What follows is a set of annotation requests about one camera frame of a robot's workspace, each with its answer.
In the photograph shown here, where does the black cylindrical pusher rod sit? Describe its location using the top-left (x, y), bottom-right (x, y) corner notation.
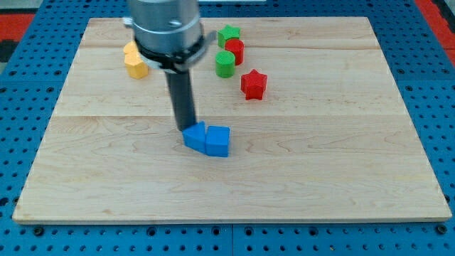
top-left (165, 70), bottom-right (196, 131)

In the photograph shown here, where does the green cylinder block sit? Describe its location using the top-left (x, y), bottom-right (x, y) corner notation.
top-left (215, 50), bottom-right (235, 78)

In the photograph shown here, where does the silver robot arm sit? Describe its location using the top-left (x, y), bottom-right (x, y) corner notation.
top-left (124, 0), bottom-right (217, 131)

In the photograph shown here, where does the yellow pentagon block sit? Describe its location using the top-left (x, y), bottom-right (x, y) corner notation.
top-left (124, 52), bottom-right (149, 79)

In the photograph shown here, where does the blue triangular block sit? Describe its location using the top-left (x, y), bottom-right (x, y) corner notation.
top-left (182, 121), bottom-right (205, 154)

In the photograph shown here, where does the yellow block behind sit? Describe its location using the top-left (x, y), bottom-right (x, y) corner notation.
top-left (123, 41), bottom-right (138, 55)

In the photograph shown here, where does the blue cube block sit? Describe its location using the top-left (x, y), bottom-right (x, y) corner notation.
top-left (205, 126), bottom-right (230, 157)

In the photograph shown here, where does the red cylinder block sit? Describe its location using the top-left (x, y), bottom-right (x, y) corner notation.
top-left (225, 38), bottom-right (245, 65)

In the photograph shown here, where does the green star block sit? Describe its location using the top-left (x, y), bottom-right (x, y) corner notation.
top-left (218, 25), bottom-right (241, 48)

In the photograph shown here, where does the red star block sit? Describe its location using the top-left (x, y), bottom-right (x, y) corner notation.
top-left (241, 69), bottom-right (268, 100)

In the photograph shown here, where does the wooden board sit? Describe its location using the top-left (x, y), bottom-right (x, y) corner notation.
top-left (13, 17), bottom-right (451, 225)

